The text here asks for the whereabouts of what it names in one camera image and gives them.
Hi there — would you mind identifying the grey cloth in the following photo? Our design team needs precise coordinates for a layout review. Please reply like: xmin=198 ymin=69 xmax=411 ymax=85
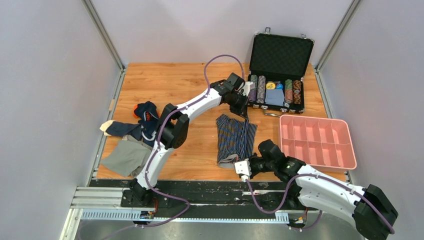
xmin=100 ymin=135 xmax=153 ymax=178

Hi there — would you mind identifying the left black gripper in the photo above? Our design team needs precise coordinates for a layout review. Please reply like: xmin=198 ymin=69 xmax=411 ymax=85
xmin=227 ymin=92 xmax=251 ymax=120

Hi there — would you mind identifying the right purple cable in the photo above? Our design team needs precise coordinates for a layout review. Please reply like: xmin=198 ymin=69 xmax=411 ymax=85
xmin=245 ymin=174 xmax=396 ymax=235

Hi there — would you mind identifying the purple cable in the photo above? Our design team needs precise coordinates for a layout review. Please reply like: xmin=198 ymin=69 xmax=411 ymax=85
xmin=245 ymin=174 xmax=396 ymax=235
xmin=134 ymin=54 xmax=246 ymax=228

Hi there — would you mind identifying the navy striped underwear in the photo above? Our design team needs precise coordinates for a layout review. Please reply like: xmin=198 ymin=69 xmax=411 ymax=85
xmin=216 ymin=114 xmax=258 ymax=169

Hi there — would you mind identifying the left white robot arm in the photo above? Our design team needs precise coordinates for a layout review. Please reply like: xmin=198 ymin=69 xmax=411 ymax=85
xmin=129 ymin=73 xmax=254 ymax=207

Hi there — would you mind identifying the purple poker chip stack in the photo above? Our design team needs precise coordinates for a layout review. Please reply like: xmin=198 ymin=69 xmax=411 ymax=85
xmin=248 ymin=74 xmax=258 ymax=103

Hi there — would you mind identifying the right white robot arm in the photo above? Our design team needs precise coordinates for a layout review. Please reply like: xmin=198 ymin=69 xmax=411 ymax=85
xmin=236 ymin=139 xmax=399 ymax=240

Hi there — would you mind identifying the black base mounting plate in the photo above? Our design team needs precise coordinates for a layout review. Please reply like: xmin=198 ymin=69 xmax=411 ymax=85
xmin=119 ymin=179 xmax=320 ymax=220

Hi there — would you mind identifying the brown poker chip stack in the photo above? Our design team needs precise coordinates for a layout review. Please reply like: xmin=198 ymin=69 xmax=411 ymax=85
xmin=292 ymin=80 xmax=302 ymax=105

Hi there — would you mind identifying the grey poker chip stack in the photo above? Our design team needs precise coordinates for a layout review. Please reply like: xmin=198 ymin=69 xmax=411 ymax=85
xmin=256 ymin=75 xmax=266 ymax=104

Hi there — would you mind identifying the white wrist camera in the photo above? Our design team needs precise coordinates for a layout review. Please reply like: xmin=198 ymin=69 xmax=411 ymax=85
xmin=239 ymin=81 xmax=256 ymax=97
xmin=234 ymin=159 xmax=252 ymax=182

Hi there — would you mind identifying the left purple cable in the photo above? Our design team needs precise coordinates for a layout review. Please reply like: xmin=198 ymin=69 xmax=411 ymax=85
xmin=134 ymin=54 xmax=246 ymax=228

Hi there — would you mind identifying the pink compartment tray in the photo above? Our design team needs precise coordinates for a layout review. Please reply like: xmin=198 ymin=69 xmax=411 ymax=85
xmin=279 ymin=114 xmax=357 ymax=173

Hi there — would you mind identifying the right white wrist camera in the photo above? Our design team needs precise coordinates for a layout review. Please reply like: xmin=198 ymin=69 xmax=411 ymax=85
xmin=234 ymin=159 xmax=252 ymax=182

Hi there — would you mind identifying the green poker chip stack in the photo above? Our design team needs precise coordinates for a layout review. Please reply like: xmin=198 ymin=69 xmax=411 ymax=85
xmin=284 ymin=79 xmax=293 ymax=104

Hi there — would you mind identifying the blue playing card deck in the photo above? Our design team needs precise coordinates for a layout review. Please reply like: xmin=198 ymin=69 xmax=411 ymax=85
xmin=264 ymin=89 xmax=285 ymax=106

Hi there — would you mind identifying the aluminium frame rail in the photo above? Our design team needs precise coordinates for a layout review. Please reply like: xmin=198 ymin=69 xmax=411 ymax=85
xmin=59 ymin=186 xmax=382 ymax=240

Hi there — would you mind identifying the navy white orange garment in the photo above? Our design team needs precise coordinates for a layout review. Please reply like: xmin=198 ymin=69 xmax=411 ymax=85
xmin=99 ymin=101 xmax=159 ymax=147

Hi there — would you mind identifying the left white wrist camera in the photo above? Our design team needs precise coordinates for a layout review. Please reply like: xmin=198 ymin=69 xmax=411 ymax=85
xmin=239 ymin=81 xmax=256 ymax=97

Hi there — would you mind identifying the yellow dealer button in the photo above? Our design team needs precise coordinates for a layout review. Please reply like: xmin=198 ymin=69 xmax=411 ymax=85
xmin=265 ymin=81 xmax=276 ymax=90

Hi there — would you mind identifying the black poker chip case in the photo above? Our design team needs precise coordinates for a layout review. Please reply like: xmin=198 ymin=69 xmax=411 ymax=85
xmin=247 ymin=27 xmax=315 ymax=114

